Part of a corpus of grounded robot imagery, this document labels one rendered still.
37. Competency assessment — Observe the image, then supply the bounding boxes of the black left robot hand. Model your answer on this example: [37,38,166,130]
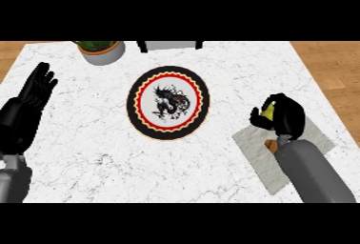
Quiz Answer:
[0,61,61,155]

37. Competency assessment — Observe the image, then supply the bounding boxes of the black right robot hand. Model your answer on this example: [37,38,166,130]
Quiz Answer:
[248,92,309,141]

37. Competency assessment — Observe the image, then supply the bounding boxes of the pale grey placemat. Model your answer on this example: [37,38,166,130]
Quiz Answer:
[231,116,338,195]

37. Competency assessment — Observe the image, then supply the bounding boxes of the yellow-green pear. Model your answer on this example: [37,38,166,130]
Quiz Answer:
[259,102,278,124]

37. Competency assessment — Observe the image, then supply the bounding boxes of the green plant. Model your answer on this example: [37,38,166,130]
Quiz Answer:
[73,41,120,53]

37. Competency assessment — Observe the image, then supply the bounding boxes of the small brown block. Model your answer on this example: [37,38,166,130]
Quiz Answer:
[263,138,284,154]

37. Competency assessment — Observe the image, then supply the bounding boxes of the grey plant pot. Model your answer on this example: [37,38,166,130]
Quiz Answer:
[76,41,127,67]

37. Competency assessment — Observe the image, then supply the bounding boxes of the black red dragon plate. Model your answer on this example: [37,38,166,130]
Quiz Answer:
[126,65,213,142]

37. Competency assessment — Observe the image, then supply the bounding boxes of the grey black chair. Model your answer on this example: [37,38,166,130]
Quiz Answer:
[135,41,206,53]

